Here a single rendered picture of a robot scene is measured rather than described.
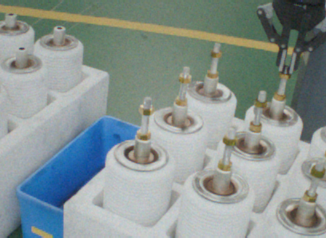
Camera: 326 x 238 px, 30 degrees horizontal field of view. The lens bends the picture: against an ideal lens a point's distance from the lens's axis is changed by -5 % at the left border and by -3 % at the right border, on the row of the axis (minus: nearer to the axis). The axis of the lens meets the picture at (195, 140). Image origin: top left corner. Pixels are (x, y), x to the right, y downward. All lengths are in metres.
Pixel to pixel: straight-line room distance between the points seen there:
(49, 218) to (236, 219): 0.32
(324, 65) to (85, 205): 0.68
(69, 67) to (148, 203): 0.39
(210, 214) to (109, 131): 0.47
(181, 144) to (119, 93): 0.64
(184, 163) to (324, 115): 0.55
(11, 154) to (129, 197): 0.25
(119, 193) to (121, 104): 0.67
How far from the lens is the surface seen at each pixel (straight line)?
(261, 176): 0.89
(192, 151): 0.92
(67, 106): 1.11
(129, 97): 1.52
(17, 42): 1.20
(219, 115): 1.01
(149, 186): 0.82
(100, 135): 1.20
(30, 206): 0.99
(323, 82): 1.37
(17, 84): 1.05
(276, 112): 1.00
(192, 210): 0.80
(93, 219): 0.85
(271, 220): 0.78
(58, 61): 1.13
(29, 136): 1.02
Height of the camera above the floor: 0.72
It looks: 31 degrees down
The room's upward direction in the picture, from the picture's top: 10 degrees clockwise
